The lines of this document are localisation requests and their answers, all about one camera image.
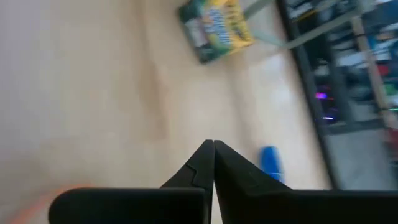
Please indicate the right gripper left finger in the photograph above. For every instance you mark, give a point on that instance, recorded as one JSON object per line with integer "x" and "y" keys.
{"x": 140, "y": 207}

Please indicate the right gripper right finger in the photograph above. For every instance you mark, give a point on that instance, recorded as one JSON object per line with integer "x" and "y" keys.
{"x": 280, "y": 208}

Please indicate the blue coil wristband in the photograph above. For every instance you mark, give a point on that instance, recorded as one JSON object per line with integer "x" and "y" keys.
{"x": 270, "y": 163}

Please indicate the orange rubber band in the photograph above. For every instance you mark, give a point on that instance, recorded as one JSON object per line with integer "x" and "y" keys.
{"x": 34, "y": 207}

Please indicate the blue and yellow crayon box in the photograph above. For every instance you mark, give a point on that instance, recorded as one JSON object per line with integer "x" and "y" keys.
{"x": 217, "y": 28}

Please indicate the black aluminium table frame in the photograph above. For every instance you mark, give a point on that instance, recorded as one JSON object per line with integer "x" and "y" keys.
{"x": 308, "y": 81}

